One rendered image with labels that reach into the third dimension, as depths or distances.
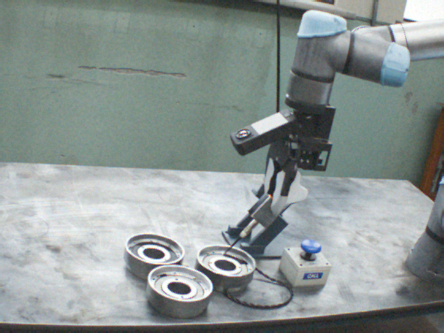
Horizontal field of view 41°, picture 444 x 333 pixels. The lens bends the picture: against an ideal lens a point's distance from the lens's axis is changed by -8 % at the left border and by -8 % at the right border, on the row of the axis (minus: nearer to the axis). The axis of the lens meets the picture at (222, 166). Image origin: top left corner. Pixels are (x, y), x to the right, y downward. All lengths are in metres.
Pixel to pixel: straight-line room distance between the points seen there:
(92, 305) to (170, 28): 1.78
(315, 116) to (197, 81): 1.67
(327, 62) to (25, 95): 1.77
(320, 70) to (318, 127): 0.11
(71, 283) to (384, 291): 0.59
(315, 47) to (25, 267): 0.60
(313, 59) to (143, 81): 1.69
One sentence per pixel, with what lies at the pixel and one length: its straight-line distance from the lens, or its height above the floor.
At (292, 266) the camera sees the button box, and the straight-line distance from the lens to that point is 1.15.
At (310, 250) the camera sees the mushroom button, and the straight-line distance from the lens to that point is 1.14.
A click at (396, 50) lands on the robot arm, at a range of 1.04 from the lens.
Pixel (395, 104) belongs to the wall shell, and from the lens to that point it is 3.21.
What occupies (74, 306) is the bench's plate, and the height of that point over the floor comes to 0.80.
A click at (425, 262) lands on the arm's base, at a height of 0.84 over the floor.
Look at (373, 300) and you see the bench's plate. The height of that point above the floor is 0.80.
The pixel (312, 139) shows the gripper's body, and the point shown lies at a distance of 1.07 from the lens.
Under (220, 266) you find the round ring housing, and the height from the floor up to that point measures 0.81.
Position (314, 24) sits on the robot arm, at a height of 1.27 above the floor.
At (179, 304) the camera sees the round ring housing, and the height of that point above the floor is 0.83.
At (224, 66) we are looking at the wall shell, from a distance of 2.73.
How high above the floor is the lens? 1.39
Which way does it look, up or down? 21 degrees down
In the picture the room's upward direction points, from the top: 12 degrees clockwise
